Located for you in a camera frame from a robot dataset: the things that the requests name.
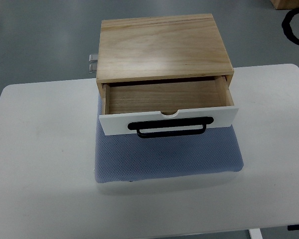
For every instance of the wooden drawer cabinet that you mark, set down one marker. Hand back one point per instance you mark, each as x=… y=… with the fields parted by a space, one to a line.
x=159 y=48

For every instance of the blue mesh cushion mat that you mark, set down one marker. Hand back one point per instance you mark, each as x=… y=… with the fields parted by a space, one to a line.
x=130 y=158

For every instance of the white table leg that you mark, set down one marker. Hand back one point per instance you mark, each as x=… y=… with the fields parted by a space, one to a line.
x=255 y=234

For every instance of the cardboard box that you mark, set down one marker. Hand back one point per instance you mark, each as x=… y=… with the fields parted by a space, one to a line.
x=285 y=4

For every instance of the black table control panel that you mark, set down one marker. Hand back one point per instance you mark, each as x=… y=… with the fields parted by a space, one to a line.
x=293 y=227

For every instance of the grey metal table bracket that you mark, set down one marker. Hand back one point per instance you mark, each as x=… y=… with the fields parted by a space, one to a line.
x=93 y=61

